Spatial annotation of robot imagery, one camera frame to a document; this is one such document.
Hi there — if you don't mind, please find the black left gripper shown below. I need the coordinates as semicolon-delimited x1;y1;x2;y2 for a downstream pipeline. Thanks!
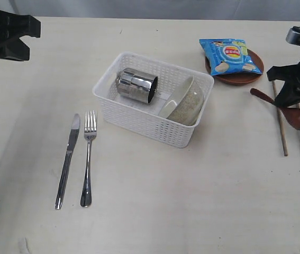
0;10;41;61

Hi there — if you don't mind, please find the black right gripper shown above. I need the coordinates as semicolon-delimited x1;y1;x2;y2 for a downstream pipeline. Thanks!
267;62;300;107

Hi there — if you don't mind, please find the dark red wooden spoon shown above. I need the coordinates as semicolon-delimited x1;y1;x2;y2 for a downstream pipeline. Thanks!
250;88;300;131

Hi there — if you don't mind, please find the brown round plate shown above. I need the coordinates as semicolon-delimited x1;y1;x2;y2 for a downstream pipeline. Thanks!
212;49;265;86

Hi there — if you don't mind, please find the blue Lays chip bag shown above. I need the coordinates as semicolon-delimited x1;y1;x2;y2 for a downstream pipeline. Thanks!
199;39;262;76

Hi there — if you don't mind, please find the white speckled ceramic bowl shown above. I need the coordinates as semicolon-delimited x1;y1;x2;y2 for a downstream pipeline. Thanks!
158;76;205;126

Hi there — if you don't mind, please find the silver metal table knife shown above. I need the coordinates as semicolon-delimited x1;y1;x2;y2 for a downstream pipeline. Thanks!
54;113;80;210

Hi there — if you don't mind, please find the silver metal fork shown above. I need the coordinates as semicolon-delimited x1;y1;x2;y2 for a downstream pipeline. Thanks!
80;111;97;207

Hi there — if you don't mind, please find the shiny stainless steel cup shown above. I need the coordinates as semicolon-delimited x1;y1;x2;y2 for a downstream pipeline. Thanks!
116;68;158;104

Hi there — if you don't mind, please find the white perforated plastic basket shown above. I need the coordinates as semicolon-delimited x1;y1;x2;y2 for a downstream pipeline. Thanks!
93;51;214;148

